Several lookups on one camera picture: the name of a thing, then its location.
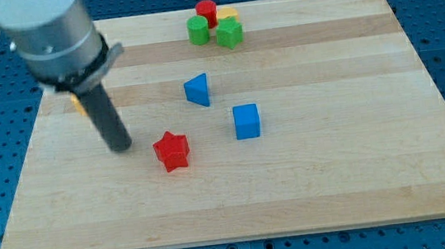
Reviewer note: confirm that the red star block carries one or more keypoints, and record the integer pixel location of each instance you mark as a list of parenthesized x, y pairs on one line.
[(172, 150)]

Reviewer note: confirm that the green star block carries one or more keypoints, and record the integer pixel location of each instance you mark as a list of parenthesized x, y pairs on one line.
[(229, 32)]

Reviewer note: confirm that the blue cube block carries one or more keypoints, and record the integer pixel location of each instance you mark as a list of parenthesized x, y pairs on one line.
[(246, 121)]

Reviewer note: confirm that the blue triangle block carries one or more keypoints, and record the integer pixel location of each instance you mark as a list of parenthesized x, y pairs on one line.
[(196, 90)]

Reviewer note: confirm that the wooden board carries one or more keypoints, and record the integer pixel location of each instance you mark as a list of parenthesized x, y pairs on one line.
[(352, 135)]

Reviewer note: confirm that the green cylinder block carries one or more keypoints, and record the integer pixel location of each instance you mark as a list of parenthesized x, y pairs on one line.
[(197, 29)]

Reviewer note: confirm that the yellow cylinder block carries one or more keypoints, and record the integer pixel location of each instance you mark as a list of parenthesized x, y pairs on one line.
[(226, 12)]

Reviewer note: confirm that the red cylinder block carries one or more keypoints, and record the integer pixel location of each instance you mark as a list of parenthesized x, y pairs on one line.
[(208, 9)]

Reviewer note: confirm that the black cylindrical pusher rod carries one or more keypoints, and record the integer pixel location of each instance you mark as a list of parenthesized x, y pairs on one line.
[(105, 118)]

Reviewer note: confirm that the yellow block behind rod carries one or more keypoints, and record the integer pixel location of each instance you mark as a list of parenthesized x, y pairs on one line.
[(78, 106)]

